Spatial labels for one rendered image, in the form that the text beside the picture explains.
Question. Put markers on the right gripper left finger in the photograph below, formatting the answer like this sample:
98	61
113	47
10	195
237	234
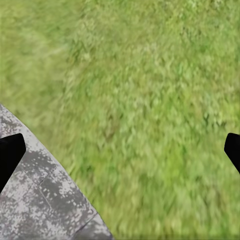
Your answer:
12	150

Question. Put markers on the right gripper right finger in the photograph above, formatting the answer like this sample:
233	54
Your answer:
232	149

